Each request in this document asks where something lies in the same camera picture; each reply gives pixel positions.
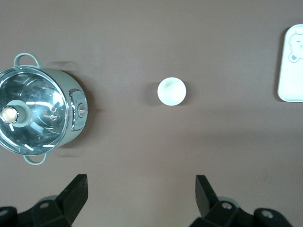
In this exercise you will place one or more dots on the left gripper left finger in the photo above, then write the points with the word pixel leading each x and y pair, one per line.
pixel 68 203

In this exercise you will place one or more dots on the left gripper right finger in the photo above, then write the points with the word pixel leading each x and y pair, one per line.
pixel 208 208

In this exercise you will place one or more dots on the white IKEA cup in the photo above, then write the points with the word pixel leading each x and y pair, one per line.
pixel 171 92

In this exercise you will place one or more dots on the glass pot lid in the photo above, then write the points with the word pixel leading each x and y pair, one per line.
pixel 35 89

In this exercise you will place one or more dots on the sage green electric pot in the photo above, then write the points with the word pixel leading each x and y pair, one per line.
pixel 68 82

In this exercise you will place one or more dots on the cream tray with bear print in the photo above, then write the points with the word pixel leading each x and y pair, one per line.
pixel 287 82

